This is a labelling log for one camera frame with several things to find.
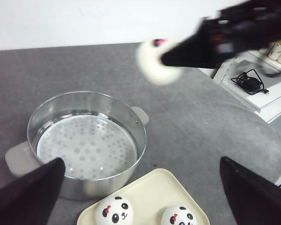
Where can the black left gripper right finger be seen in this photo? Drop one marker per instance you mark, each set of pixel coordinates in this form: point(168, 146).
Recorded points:
point(253, 200)

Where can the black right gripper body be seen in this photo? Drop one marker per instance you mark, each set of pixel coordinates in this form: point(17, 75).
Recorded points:
point(251, 25)

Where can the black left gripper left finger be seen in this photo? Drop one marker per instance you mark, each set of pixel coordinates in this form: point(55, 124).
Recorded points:
point(30, 199)

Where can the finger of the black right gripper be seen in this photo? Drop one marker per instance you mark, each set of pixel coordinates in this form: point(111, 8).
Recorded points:
point(198, 51)

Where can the panda bun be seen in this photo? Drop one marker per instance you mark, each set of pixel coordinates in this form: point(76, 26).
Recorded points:
point(178, 215)
point(148, 58)
point(114, 210)

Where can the white shelf unit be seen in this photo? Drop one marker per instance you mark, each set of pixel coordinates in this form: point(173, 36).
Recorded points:
point(266, 106)

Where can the white perforated steamer liner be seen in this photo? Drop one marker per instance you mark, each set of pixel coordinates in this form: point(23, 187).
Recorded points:
point(91, 147)

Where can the stainless steel steamer pot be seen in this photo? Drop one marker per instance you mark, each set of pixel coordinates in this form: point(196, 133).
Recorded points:
point(22, 158)

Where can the cream rectangular plastic tray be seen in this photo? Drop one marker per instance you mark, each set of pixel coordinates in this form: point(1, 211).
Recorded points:
point(152, 193)

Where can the black power adapter with cable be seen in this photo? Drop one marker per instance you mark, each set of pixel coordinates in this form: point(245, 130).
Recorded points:
point(250, 82)

